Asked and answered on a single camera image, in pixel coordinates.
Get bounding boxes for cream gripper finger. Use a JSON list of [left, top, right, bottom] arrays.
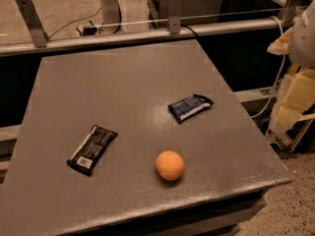
[[267, 28, 292, 55], [269, 69, 315, 134]]

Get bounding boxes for blue rxbar blueberry wrapper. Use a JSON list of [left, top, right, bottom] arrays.
[[168, 94, 214, 124]]

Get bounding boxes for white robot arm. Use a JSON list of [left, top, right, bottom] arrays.
[[267, 8, 315, 133]]

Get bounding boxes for orange fruit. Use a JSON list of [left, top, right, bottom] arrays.
[[156, 150, 184, 181]]

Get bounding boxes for black snack bar wrapper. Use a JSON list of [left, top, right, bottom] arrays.
[[67, 125, 117, 177]]

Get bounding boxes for white cable on right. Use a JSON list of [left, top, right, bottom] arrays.
[[250, 15, 287, 120]]

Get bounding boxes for yellow wooden frame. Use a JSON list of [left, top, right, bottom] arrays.
[[289, 112, 315, 152]]

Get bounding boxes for right metal rail bracket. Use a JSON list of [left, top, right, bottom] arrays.
[[278, 0, 299, 23]]

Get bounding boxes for metal rail bracket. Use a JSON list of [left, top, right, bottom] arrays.
[[168, 0, 181, 34], [278, 0, 299, 23], [15, 0, 48, 48]]

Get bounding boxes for middle metal rail bracket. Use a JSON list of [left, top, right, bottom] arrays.
[[168, 0, 181, 34]]

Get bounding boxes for white pedestal post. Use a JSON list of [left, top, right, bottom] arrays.
[[98, 0, 121, 34]]

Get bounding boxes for floor cable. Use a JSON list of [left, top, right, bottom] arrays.
[[48, 6, 103, 39]]

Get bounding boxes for metal guard rail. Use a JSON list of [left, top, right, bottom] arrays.
[[0, 18, 279, 57]]

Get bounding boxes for left metal rail bracket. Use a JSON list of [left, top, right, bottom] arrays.
[[15, 0, 48, 48]]

